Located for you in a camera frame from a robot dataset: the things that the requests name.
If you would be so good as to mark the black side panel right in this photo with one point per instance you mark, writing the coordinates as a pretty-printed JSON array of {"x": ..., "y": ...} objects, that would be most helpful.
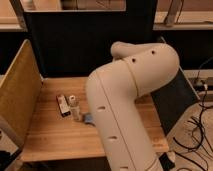
[{"x": 172, "y": 100}]

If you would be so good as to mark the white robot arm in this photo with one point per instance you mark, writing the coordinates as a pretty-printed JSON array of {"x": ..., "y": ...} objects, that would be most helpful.
[{"x": 111, "y": 90}]

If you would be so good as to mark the blue object behind arm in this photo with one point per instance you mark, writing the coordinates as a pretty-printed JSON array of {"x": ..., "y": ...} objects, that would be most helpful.
[{"x": 87, "y": 119}]

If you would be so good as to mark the small dark red box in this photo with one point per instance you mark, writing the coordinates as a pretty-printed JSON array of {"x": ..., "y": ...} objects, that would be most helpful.
[{"x": 63, "y": 106}]

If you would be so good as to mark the power strip on floor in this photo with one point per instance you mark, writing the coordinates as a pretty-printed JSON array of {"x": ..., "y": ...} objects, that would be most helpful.
[{"x": 201, "y": 84}]

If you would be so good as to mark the black back panel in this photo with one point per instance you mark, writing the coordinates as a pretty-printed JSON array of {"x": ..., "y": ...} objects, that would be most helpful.
[{"x": 76, "y": 43}]

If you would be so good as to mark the small clear bottle white cap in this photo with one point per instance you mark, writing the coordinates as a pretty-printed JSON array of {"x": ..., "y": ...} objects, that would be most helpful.
[{"x": 74, "y": 108}]

